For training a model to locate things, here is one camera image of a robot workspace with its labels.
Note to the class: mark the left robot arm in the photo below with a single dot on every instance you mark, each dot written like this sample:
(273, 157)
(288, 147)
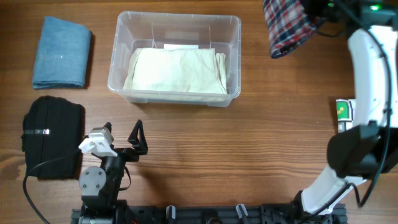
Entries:
(100, 186)

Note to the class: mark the red plaid cloth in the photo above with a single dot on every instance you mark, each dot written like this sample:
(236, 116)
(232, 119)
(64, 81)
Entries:
(288, 25)

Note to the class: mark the folded black garment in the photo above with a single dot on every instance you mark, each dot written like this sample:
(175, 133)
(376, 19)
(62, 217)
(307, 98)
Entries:
(52, 132)

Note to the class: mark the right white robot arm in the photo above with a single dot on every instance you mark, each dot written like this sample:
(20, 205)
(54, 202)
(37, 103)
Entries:
(369, 148)

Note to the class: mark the cream cloth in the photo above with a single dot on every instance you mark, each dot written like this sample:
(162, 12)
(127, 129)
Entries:
(177, 70)

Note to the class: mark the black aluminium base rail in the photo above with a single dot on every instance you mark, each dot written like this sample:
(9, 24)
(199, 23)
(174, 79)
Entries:
(268, 213)

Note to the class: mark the white label in container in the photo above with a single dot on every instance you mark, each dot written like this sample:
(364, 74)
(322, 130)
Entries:
(178, 46)

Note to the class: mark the folded blue denim cloth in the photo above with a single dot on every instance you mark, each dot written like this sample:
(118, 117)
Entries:
(62, 55)

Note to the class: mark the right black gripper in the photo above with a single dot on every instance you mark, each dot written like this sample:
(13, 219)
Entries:
(313, 8)

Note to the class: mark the white printed t-shirt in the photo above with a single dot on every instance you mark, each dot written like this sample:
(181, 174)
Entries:
(345, 114)

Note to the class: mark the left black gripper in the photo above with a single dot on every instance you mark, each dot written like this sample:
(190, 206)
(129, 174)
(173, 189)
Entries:
(140, 146)

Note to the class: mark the clear plastic storage container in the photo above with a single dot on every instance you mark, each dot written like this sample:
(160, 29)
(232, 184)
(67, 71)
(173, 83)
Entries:
(153, 30)

